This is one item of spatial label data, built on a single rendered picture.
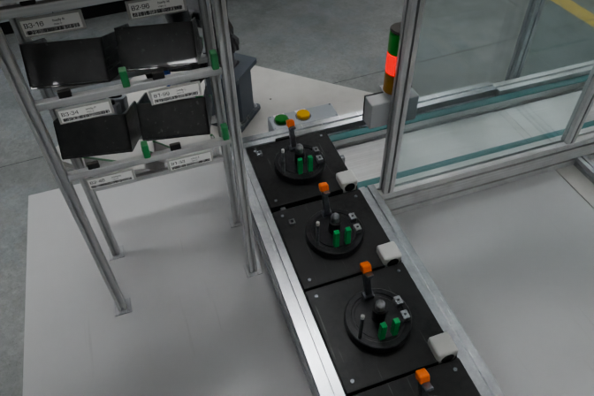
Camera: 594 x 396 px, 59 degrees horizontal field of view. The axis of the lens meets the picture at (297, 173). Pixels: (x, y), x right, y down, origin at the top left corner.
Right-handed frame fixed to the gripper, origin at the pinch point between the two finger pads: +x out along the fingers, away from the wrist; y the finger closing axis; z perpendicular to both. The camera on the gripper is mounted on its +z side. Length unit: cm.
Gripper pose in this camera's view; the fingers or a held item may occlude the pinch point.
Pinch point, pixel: (181, 82)
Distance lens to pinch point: 128.1
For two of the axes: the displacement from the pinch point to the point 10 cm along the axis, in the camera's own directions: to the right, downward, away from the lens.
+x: 0.5, 8.7, -4.9
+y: 10.0, -0.8, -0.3
